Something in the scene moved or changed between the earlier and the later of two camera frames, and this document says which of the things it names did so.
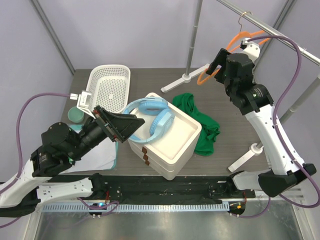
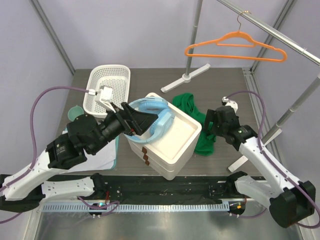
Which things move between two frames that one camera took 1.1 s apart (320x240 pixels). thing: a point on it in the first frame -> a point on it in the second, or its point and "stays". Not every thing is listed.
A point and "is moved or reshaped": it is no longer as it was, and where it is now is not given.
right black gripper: [221, 60] -> [212, 116]
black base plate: [155, 189] stays
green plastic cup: [75, 115] stays
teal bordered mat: [102, 157] stays
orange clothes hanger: [199, 82] is moved or reshaped
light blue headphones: [153, 106] stays
